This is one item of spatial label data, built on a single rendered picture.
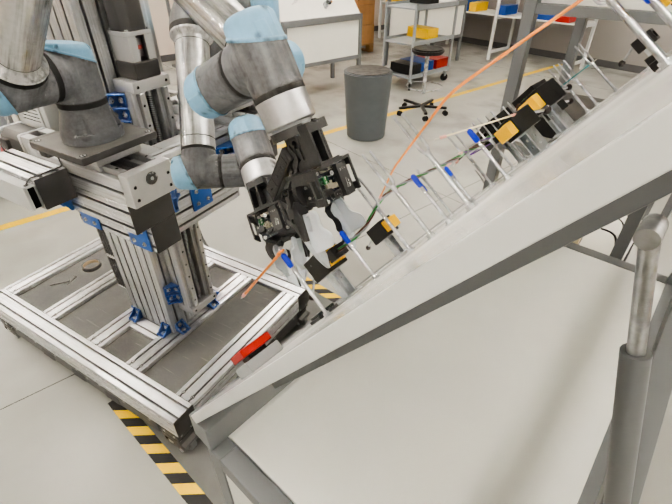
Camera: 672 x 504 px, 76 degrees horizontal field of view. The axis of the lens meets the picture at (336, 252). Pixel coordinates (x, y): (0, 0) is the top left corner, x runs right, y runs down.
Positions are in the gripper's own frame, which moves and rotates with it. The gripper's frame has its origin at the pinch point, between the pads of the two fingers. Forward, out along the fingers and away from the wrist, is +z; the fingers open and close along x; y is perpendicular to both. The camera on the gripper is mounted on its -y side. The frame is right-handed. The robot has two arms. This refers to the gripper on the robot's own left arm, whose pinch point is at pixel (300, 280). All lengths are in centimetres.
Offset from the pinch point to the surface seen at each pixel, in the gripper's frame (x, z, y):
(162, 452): -100, 23, -70
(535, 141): 45.2, -3.0, 8.7
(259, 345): -1.1, 11.6, 21.2
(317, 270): 6.7, 2.0, 9.5
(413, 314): 20.9, 15.7, 27.8
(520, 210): 30, 15, 56
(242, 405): -19.7, 17.9, -1.3
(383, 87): 36, -207, -277
